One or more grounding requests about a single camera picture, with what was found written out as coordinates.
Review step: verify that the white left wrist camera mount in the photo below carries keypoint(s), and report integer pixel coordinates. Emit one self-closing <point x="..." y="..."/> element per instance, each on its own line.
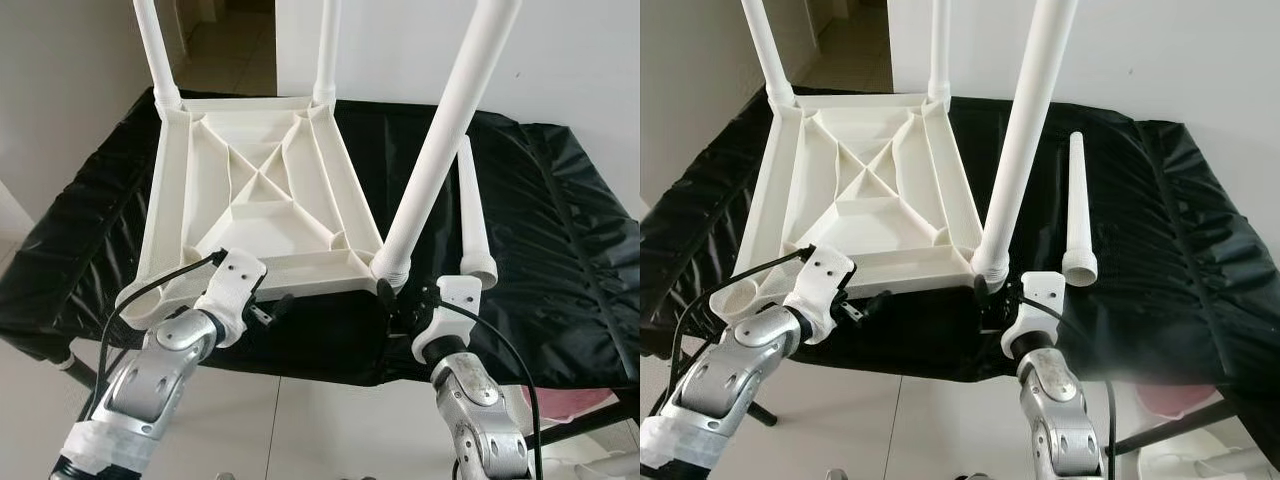
<point x="235" y="280"/>
<point x="825" y="280"/>

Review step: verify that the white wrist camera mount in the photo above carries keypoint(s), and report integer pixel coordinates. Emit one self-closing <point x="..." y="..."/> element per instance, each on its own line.
<point x="235" y="280"/>
<point x="825" y="280"/>
<point x="1040" y="300"/>
<point x="458" y="300"/>

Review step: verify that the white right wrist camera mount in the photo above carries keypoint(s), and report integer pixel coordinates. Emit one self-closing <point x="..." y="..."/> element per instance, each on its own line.
<point x="1040" y="300"/>
<point x="458" y="300"/>

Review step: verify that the pink round object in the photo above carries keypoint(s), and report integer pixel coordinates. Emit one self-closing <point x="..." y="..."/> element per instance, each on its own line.
<point x="580" y="400"/>
<point x="1180" y="400"/>

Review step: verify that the white plastic object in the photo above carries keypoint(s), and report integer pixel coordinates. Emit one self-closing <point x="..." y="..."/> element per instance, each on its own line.
<point x="590" y="462"/>
<point x="1220" y="462"/>

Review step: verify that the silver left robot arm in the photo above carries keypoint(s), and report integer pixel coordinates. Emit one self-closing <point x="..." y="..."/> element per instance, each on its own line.
<point x="150" y="380"/>
<point x="725" y="385"/>

